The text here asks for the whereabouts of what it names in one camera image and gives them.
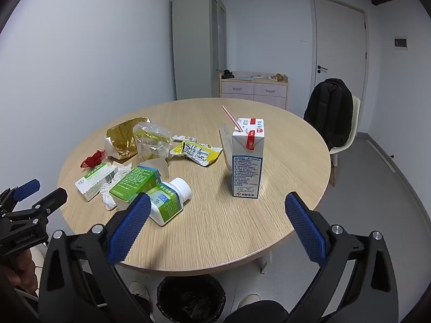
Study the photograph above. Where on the pink striped straw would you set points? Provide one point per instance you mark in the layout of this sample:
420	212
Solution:
230	117

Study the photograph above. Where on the beige cardboard box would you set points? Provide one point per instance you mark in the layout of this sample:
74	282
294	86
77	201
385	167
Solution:
161	168

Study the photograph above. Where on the person's left white shoe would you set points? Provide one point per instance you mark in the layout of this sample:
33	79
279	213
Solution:
139	291

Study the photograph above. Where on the white green medicine box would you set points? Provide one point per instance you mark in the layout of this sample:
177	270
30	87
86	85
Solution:
92	181

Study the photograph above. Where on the small brown item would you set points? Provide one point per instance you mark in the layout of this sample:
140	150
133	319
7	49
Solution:
278	77

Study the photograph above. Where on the black backpack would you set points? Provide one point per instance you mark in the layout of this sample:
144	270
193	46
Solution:
328	114

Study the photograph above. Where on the person's right white shoe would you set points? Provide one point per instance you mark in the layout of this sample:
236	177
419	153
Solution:
249	301

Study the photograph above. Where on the black trash bin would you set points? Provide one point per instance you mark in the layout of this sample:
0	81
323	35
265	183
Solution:
188	299

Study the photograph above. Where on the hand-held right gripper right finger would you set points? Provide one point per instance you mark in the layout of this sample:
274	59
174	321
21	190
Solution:
306	232

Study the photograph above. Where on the dark wall panel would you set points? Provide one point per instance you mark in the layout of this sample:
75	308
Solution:
400	42

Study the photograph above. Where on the small white yellow wrapper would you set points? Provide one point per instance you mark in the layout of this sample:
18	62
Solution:
185	138

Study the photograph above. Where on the person's right leg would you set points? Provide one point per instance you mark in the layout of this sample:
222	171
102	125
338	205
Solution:
256	313

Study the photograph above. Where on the crumpled white tissue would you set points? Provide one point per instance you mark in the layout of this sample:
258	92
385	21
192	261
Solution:
109	202

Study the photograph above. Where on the person's white shoe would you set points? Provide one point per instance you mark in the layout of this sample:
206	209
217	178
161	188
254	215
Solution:
249	301
139	291

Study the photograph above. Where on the person's left hand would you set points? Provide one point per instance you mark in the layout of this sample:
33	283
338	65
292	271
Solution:
20	271

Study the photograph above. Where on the white blue milk carton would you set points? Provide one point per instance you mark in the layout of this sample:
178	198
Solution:
247	161

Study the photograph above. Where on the white paper sheet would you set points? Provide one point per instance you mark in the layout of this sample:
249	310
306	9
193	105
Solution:
251	77

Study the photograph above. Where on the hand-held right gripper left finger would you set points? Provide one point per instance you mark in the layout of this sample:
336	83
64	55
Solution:
129	232

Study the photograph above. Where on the grey white table leg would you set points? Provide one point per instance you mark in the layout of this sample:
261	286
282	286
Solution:
266	262

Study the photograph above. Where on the grey tall cabinet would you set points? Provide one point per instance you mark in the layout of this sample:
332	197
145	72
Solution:
195	40

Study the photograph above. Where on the white door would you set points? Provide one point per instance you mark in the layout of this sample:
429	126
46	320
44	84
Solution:
336	40

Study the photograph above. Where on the yellow sachet wrapper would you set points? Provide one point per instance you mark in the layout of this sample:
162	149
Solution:
197	151

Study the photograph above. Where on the small black item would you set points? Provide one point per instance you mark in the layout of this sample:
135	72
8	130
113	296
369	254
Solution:
228	73

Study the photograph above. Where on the red candy wrapper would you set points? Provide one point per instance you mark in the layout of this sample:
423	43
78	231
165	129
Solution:
92	159

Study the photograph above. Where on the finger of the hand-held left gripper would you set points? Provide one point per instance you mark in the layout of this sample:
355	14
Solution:
28	188
50	203

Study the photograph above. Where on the white pill bottle green label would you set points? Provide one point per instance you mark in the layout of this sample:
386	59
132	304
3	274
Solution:
168	198

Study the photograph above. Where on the white plastic chair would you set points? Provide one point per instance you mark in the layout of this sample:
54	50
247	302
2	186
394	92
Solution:
343	149

